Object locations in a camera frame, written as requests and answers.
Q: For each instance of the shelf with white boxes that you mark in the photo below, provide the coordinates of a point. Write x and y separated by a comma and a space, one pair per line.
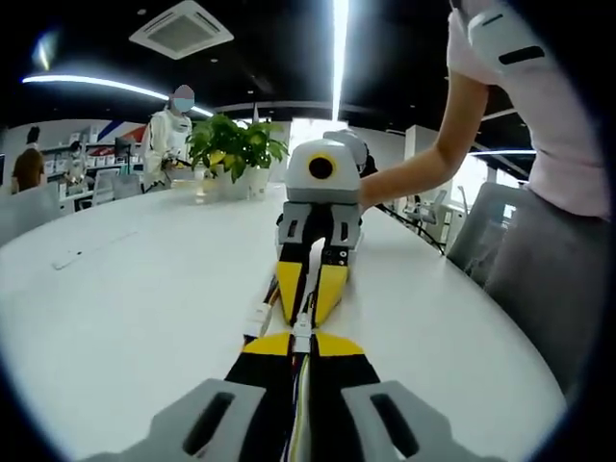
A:
103, 151

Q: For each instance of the white office chair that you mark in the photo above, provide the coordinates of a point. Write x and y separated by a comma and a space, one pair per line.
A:
115, 187

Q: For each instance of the white worn device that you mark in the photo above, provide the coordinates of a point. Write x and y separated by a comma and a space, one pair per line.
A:
505, 33

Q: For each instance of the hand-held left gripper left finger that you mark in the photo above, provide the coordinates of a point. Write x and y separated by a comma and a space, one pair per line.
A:
240, 414

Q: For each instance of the straight ceiling light strip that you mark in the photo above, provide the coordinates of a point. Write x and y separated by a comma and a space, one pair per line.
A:
340, 58

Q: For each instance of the ceiling air conditioner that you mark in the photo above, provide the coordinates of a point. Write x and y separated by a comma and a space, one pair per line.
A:
183, 26

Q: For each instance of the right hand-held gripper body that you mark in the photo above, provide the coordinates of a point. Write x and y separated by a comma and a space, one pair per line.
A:
303, 180

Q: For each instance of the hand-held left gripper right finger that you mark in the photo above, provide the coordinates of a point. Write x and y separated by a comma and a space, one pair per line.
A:
356, 414

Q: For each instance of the grey office chair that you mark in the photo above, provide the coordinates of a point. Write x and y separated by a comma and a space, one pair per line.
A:
24, 212
481, 226

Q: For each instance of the person in pink shirt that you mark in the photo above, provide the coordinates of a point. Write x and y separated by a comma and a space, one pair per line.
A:
563, 144

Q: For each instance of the curved ceiling light strip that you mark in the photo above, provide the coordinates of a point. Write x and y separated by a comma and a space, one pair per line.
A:
96, 85

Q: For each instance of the person's grey trousers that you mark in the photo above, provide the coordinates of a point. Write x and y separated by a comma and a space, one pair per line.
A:
544, 289

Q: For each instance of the green potted plant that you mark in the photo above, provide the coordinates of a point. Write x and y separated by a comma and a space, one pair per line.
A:
231, 139

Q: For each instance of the white plant pot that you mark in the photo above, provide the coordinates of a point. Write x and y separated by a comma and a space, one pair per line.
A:
255, 185

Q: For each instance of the clear plastic container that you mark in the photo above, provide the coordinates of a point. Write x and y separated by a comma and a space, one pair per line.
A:
187, 192

